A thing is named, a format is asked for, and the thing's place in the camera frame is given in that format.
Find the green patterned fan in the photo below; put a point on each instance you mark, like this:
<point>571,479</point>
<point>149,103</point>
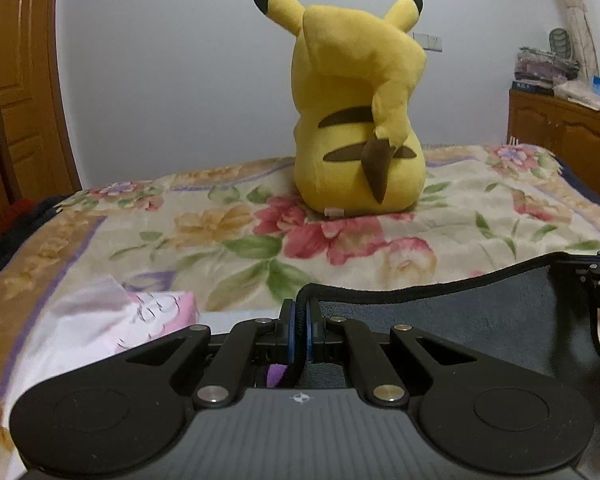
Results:
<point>560,43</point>

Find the yellow Pikachu plush toy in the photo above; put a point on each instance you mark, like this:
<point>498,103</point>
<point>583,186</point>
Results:
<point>352,76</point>

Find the floral bed blanket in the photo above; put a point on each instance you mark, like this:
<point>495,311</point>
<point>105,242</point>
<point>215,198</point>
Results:
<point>240,238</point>

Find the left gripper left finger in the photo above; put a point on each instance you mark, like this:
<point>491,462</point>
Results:
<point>285,332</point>

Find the stack of folded fabrics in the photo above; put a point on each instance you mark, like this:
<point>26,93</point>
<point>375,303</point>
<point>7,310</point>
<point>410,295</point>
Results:
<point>539,72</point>

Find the wooden sideboard cabinet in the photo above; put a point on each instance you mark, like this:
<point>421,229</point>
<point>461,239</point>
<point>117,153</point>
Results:
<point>571,131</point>

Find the wooden door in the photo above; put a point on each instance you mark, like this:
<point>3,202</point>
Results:
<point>36,159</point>

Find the white wall switch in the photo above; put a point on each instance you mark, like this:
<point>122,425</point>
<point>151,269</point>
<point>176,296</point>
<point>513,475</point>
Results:
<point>428,42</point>

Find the purple grey microfiber towel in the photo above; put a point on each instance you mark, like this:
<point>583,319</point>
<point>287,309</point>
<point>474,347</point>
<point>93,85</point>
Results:
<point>538,314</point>

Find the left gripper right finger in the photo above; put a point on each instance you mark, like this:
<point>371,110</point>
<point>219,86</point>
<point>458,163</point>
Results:
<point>315,331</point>

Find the pink tissue box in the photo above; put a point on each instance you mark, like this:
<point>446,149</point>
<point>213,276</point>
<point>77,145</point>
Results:
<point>104,318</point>

